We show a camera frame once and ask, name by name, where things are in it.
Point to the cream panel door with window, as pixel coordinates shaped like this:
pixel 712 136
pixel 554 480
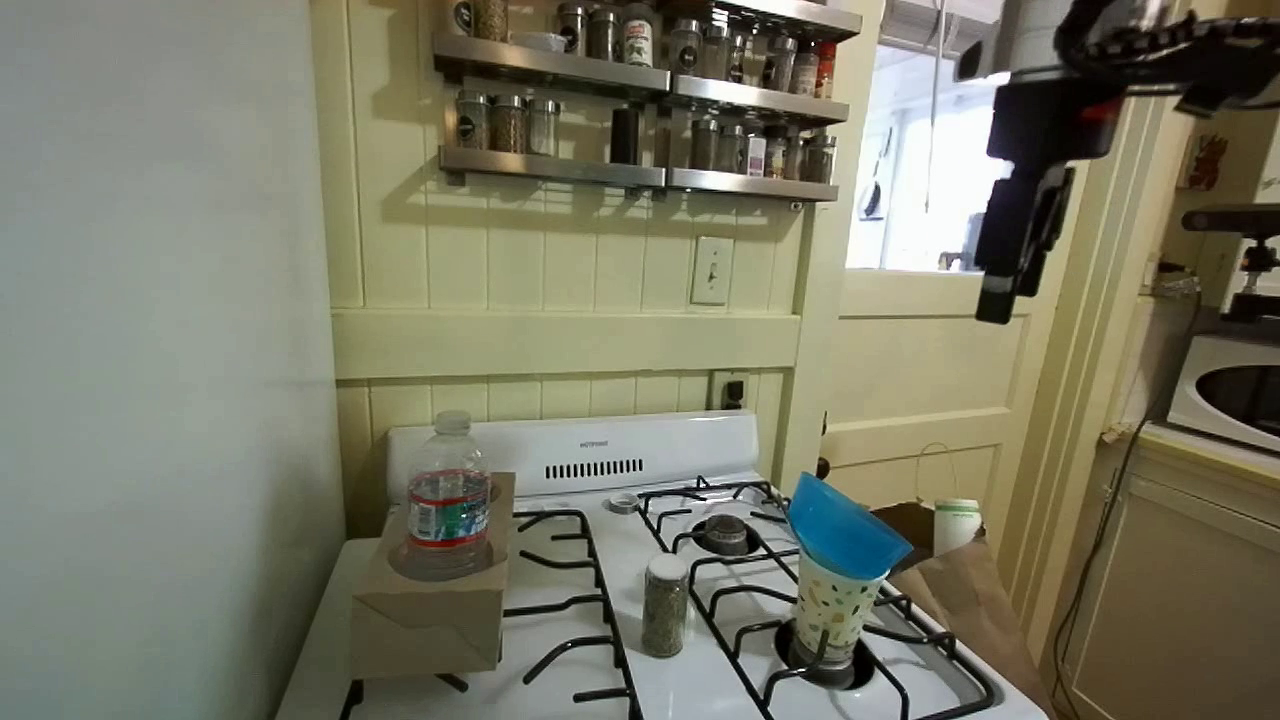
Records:
pixel 922 375

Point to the white label spice jar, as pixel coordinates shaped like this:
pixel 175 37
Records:
pixel 757 151
pixel 637 37

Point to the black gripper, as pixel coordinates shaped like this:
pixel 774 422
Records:
pixel 1052 125

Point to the cream kitchen cabinet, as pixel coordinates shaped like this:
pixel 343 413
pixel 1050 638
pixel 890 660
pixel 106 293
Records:
pixel 1174 600

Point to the white microwave oven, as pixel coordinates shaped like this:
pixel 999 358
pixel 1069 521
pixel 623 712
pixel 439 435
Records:
pixel 1224 394

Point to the clear plastic water bottle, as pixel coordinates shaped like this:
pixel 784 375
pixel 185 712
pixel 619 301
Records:
pixel 445 515

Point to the white gas stove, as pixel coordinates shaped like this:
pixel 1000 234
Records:
pixel 627 445

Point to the black door latch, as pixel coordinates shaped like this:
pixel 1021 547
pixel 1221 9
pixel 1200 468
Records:
pixel 823 466

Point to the small red wall decoration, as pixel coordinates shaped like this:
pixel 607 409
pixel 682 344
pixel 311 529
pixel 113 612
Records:
pixel 1208 161

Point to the red spice jar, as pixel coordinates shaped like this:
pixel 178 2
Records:
pixel 825 75

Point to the white refrigerator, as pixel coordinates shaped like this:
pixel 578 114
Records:
pixel 162 332

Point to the metal spice shelf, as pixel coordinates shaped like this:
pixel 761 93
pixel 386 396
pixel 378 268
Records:
pixel 803 16
pixel 603 75
pixel 603 172

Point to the wall power outlet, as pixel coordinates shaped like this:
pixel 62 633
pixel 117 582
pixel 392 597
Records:
pixel 718 394

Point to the cream light switch plate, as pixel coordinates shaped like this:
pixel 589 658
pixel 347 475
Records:
pixel 712 268

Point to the blue plastic bowl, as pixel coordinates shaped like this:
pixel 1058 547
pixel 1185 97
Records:
pixel 841 525

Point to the glass spice jar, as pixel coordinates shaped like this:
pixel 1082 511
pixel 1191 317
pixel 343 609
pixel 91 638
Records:
pixel 784 155
pixel 718 44
pixel 818 157
pixel 547 130
pixel 475 120
pixel 687 44
pixel 810 70
pixel 745 52
pixel 575 25
pixel 509 125
pixel 783 63
pixel 706 140
pixel 480 16
pixel 733 144
pixel 603 32

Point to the brown cardboard box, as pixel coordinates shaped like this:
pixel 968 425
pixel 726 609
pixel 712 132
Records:
pixel 426 621

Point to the patterned paper cup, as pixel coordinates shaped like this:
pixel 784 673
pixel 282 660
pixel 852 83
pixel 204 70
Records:
pixel 829 612

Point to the small white cup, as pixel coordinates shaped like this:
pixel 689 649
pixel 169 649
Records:
pixel 957 525

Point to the round burner cap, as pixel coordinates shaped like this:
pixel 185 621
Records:
pixel 726 534
pixel 858 670

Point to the brown paper bag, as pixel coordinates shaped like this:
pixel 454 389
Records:
pixel 975 600

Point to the black stove grate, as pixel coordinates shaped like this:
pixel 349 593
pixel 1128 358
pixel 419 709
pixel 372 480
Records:
pixel 726 642
pixel 597 567

